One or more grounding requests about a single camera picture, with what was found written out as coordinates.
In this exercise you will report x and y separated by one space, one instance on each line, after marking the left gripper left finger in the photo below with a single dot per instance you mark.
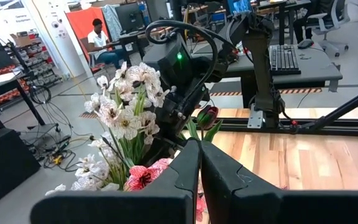
120 205

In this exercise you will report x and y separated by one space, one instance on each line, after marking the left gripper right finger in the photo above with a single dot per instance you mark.
259 205

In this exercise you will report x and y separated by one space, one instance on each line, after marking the pink artificial flower bunch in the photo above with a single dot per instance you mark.
141 177

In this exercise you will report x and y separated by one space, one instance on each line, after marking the white artificial flower bunch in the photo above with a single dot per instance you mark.
104 144
89 171
126 124

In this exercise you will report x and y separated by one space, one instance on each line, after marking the dark red artificial tulip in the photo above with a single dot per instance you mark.
208 116

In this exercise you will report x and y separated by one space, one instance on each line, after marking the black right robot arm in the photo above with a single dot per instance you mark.
261 62

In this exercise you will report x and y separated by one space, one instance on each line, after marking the black desk monitor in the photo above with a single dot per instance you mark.
129 17

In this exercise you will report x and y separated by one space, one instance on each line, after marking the person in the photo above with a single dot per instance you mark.
98 40

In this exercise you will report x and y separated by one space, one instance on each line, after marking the blue lit screen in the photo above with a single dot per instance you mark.
240 6

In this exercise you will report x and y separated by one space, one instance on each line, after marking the black keyboard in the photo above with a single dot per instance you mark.
284 59

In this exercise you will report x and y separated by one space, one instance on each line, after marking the white pillar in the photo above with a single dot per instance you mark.
57 37

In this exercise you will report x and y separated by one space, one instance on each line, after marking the large black cabinet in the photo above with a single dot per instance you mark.
5 165

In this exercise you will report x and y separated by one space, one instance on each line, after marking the shelf rack with bins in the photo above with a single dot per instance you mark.
37 59

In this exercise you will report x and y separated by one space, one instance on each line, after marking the black computer mouse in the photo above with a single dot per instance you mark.
305 43

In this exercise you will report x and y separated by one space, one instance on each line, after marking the grey desk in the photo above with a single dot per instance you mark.
315 67

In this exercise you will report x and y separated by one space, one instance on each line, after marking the grey office chair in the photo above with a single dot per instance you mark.
331 25

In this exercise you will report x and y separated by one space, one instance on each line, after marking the orange partition wall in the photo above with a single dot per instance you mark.
79 21

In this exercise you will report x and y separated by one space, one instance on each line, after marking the black metal table frame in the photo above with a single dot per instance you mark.
337 127

